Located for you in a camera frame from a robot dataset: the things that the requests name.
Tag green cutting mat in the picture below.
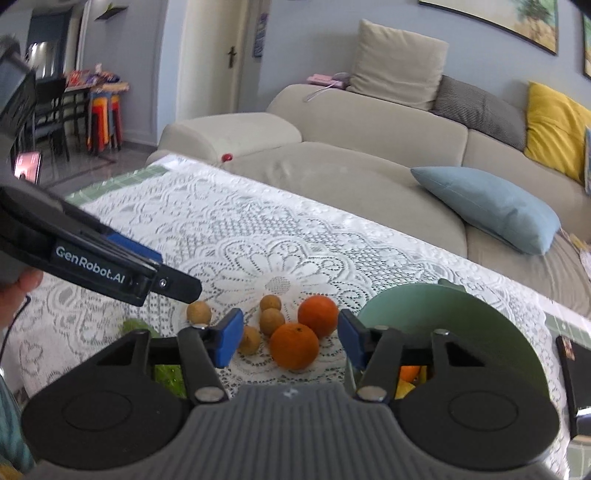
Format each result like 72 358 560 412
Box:
64 164 591 480

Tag green colander bowl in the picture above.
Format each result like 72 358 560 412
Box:
356 279 549 394

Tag green cucumber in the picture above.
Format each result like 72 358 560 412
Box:
119 318 186 399

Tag black notebook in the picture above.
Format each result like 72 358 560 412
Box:
556 336 591 444

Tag beige cushion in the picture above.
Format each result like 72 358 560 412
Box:
348 19 449 111

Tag framed wall painting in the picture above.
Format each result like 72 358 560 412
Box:
420 0 559 55

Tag phone screen on stand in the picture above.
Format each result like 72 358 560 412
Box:
14 151 42 184

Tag small brown longan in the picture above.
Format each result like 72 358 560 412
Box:
238 325 262 356
259 294 281 312
186 301 212 325
259 308 286 338

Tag operator left hand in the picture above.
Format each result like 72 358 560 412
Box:
0 269 43 329

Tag white door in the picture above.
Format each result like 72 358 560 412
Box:
176 0 250 120

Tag dark dining table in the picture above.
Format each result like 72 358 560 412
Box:
27 75 130 163

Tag grey cushion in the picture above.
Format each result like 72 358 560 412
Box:
431 75 527 151

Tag large yellow-green pear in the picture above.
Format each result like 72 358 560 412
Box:
394 379 416 400

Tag pink item on sofa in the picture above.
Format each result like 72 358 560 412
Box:
307 72 351 90

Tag stacked colourful stools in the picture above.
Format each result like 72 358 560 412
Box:
86 92 123 154

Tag white lace tablecloth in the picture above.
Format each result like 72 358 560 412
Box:
1 156 569 479

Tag yellow cushion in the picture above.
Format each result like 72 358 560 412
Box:
524 82 590 184

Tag light blue cushion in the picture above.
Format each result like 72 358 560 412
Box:
411 166 561 256

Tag orange mandarin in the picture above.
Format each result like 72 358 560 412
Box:
399 366 421 383
297 295 339 339
269 323 320 371

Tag beige sofa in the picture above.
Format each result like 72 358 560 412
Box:
155 84 590 316

